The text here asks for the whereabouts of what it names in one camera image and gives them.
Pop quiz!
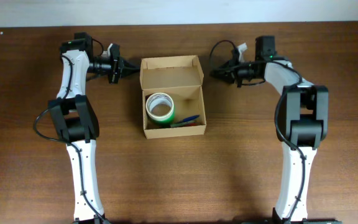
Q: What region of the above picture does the brown cardboard box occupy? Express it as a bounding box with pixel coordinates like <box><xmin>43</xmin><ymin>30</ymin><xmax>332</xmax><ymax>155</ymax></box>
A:
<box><xmin>140</xmin><ymin>55</ymin><xmax>206</xmax><ymax>139</ymax></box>

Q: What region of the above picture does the white masking tape roll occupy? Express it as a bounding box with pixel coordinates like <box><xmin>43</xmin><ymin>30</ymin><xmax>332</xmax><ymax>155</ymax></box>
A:
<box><xmin>145</xmin><ymin>93</ymin><xmax>175</xmax><ymax>116</ymax></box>

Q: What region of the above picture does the blue ballpoint pen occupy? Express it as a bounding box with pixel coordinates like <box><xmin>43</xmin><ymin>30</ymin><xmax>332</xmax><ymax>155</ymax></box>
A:
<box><xmin>176</xmin><ymin>114</ymin><xmax>200</xmax><ymax>124</ymax></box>

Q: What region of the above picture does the green tape roll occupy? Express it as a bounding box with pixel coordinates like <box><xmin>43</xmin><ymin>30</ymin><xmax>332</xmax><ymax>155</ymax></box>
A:
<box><xmin>147</xmin><ymin>109</ymin><xmax>175</xmax><ymax>126</ymax></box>

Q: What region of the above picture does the black white marker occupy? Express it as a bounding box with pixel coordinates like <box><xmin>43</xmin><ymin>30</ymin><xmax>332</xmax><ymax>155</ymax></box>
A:
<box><xmin>170</xmin><ymin>121</ymin><xmax>195</xmax><ymax>128</ymax></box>

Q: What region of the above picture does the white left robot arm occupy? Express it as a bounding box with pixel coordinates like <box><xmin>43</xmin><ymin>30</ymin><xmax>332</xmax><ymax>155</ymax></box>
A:
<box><xmin>48</xmin><ymin>32</ymin><xmax>206</xmax><ymax>223</ymax></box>

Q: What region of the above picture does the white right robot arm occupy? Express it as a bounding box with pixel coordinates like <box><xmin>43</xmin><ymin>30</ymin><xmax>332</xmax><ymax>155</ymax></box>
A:
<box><xmin>213</xmin><ymin>35</ymin><xmax>329</xmax><ymax>223</ymax></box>

